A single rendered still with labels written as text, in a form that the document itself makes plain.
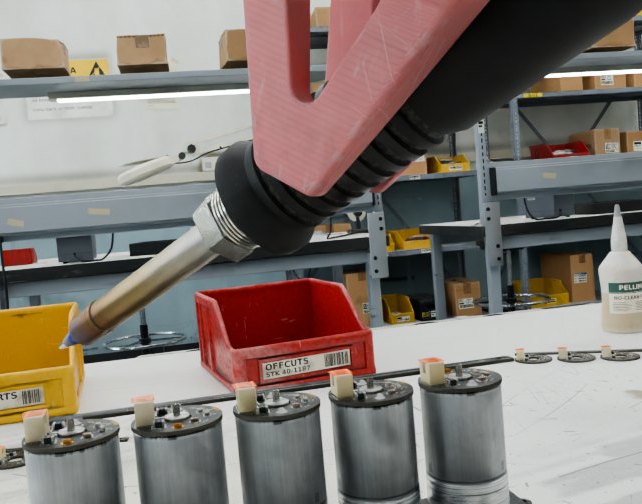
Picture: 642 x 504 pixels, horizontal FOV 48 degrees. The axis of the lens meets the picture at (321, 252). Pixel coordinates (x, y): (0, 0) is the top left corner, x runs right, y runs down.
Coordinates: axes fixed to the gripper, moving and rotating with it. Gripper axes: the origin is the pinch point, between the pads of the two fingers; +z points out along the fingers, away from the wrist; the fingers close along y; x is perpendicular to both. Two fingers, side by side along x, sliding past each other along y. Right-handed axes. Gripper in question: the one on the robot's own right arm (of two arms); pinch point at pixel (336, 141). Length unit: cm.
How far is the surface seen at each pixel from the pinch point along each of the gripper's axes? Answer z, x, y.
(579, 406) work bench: 12.3, 4.3, -27.3
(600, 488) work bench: 10.8, 7.0, -16.7
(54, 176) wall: 149, -328, -275
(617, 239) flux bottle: 6.6, -0.4, -48.4
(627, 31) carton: -31, -61, -292
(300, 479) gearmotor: 9.5, 0.4, -4.0
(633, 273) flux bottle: 8.3, 1.8, -47.7
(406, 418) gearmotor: 7.5, 1.7, -6.4
